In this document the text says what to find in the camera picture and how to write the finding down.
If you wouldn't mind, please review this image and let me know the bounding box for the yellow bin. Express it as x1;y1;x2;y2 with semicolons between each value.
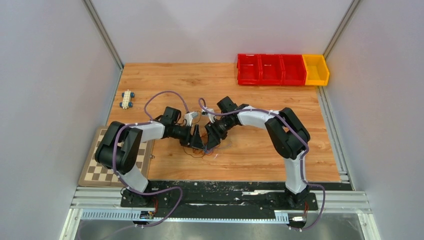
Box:
302;54;330;86

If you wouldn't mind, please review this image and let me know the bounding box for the wooden chessboard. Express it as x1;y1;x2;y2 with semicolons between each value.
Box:
78;125;155;187

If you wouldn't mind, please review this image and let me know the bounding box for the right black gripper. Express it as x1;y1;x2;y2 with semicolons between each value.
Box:
205;116;236;150

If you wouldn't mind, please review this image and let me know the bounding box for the toy block car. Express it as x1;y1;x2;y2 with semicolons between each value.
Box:
119;89;135;110

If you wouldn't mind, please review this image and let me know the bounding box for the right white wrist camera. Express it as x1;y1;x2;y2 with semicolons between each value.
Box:
201;108;216;123

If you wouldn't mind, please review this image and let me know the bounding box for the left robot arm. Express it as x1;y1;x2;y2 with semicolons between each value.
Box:
94;106;204;207

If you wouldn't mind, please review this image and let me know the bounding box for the right red bin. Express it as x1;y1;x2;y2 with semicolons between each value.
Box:
281;54;307;86

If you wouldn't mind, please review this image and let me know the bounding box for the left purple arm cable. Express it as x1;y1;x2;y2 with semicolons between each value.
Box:
111;90;190;229

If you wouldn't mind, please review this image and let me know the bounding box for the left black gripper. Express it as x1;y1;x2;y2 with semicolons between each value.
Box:
171;123;206;151

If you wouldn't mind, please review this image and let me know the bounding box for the slotted cable duct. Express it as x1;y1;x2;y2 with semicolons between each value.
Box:
80;209;290;224

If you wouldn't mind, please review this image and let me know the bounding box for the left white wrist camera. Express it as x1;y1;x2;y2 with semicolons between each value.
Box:
183;111;199;127

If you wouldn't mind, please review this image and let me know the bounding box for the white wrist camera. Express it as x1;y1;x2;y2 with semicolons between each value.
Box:
201;108;216;123
183;111;199;127

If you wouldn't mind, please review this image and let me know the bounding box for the dark brown wire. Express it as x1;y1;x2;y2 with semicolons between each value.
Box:
182;145;206;159

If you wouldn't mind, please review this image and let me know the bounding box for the aluminium frame rail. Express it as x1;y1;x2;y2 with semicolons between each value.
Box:
70;187;373;214

